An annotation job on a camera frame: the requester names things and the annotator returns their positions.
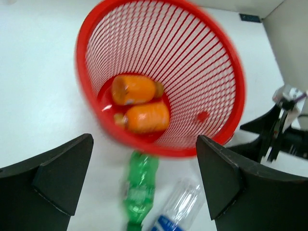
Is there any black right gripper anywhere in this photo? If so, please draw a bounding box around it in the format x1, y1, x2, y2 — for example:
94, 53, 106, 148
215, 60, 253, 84
228, 105, 308, 163

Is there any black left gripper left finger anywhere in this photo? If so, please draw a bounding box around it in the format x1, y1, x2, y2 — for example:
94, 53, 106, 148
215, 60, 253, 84
0, 133, 93, 231

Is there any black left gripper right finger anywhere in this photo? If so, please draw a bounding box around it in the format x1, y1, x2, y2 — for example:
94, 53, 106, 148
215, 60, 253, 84
196, 135, 308, 231

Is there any green plastic bottle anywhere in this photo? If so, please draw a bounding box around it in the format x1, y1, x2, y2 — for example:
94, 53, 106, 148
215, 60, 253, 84
123, 151, 159, 231

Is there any orange juice bottle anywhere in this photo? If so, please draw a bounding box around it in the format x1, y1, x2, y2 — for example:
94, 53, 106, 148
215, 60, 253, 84
111, 74, 164, 106
114, 102, 170, 134

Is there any clear bottle blue label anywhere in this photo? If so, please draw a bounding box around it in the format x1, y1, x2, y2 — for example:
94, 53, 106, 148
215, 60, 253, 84
150, 180, 205, 231

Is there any red plastic mesh basket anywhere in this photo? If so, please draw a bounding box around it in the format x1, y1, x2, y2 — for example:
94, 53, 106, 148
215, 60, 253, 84
75, 0, 245, 157

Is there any right table label sticker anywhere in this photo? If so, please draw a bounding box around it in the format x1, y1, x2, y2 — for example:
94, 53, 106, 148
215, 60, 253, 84
239, 13, 262, 23

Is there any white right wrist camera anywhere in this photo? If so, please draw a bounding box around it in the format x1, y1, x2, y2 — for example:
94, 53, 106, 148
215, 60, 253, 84
272, 84, 308, 105

